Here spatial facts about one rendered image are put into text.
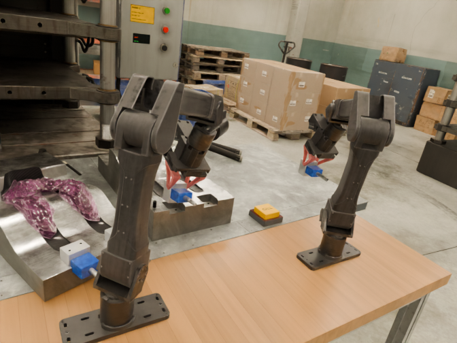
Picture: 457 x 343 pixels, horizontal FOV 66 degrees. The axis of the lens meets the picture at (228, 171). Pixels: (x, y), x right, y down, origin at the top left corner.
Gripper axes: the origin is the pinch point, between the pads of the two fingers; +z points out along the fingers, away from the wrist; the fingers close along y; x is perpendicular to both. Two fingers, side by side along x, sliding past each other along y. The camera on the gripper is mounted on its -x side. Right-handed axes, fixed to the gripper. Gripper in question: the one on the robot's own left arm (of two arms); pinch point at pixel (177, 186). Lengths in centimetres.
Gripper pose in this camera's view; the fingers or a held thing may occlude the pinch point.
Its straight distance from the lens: 96.5
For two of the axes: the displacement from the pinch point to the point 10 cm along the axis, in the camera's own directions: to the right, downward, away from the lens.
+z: -4.3, 7.3, 5.3
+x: 4.2, 6.8, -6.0
